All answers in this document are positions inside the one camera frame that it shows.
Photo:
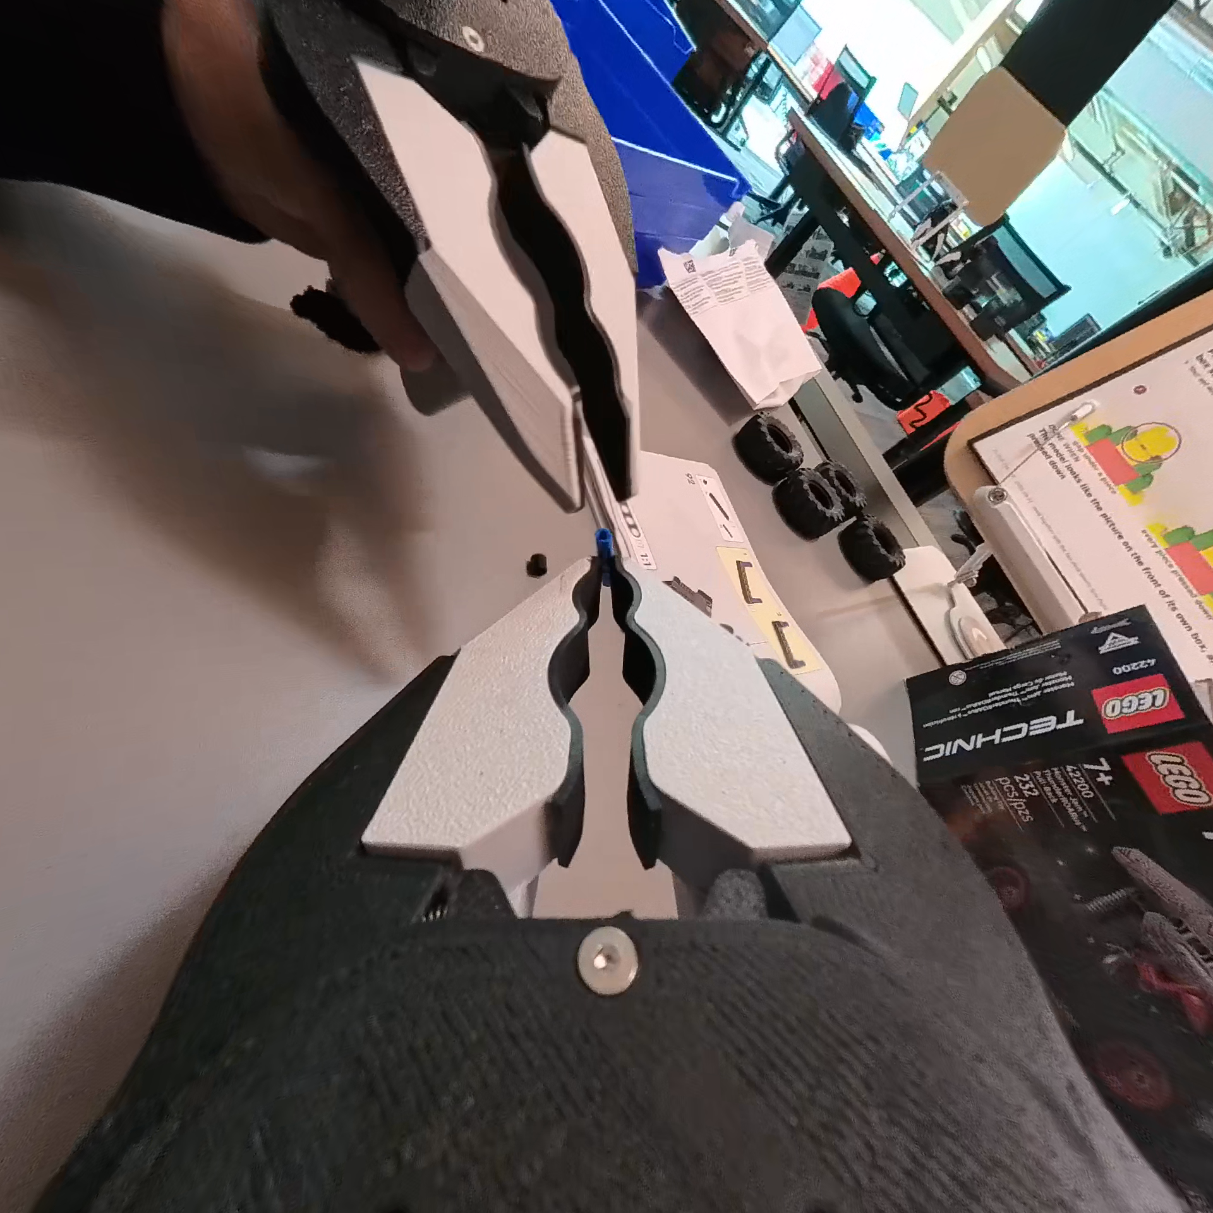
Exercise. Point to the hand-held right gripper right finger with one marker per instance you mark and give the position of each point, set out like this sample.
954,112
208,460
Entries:
738,749

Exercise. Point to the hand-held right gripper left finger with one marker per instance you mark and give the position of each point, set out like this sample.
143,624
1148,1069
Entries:
473,749

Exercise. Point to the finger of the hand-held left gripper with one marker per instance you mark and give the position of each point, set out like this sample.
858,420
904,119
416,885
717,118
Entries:
454,208
592,246

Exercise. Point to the blue connector pin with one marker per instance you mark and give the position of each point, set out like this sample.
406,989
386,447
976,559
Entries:
603,542

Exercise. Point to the person's left forearm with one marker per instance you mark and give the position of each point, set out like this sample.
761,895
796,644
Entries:
76,85

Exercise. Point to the grey desk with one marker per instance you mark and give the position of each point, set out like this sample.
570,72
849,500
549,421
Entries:
189,615

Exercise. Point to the long wooden office desk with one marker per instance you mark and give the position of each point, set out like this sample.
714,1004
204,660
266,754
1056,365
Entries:
909,256

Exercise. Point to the person's left hand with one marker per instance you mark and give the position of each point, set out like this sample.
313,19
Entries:
245,123

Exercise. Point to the blue storage bin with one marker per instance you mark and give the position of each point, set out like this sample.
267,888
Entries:
662,161

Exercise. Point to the instruction booklet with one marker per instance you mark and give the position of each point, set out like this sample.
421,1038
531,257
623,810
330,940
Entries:
738,588

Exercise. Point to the white paper bag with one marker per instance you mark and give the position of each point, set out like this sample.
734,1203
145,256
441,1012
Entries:
748,322

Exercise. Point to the black toy tyre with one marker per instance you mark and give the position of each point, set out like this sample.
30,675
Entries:
845,483
871,547
810,501
769,440

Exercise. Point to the black office chair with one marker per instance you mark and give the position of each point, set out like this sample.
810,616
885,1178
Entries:
871,351

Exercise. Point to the black toy box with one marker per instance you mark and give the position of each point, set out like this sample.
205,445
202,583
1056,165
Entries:
1060,852

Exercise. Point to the white board stand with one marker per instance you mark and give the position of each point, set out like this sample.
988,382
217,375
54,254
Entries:
1027,559

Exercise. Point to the beige pillar with black band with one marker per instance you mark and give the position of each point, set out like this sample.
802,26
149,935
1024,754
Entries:
1023,113

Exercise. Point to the wooden instruction board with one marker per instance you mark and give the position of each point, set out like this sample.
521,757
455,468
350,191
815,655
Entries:
1118,473

